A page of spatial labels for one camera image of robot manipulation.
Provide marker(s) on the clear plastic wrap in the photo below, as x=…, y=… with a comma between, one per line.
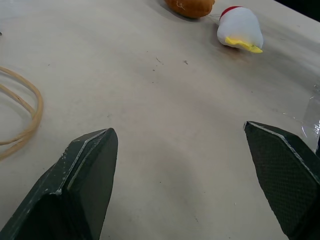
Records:
x=312, y=117

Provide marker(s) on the wicker basket rim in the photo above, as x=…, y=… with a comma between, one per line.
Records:
x=30, y=120

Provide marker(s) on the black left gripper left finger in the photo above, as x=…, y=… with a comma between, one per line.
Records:
x=75, y=190

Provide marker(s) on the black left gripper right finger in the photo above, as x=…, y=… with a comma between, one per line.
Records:
x=282, y=175

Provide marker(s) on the white plush duck toy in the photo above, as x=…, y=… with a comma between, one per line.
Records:
x=239, y=29

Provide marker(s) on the orange plush toy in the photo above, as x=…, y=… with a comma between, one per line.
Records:
x=191, y=7

